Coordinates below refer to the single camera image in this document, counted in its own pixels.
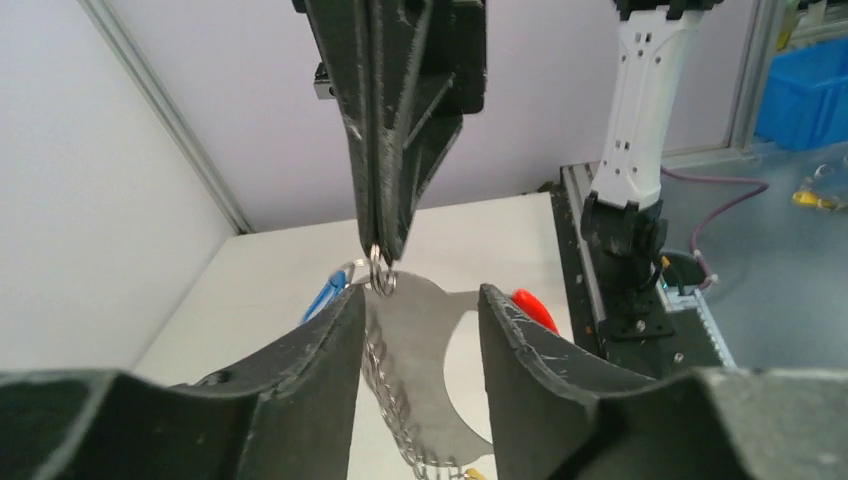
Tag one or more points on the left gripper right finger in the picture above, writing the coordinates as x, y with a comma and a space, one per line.
557, 411

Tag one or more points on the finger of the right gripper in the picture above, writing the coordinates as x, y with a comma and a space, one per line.
413, 122
348, 35

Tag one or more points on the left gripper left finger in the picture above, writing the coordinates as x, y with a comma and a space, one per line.
283, 412

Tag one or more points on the blue key tag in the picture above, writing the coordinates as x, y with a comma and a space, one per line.
335, 284

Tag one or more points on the metal key holder red handle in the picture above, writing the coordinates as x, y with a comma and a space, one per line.
409, 322

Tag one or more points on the yellow key tag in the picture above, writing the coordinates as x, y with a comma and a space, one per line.
472, 474

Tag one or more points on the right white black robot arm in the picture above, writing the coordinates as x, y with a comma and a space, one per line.
653, 40

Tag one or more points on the yellow tag on floor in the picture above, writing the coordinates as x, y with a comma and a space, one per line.
825, 189

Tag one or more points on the blue plastic bin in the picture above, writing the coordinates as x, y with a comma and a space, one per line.
804, 103

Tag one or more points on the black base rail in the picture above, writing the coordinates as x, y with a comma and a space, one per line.
636, 318

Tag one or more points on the grey slotted cable duct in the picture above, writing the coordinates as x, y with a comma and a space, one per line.
695, 301

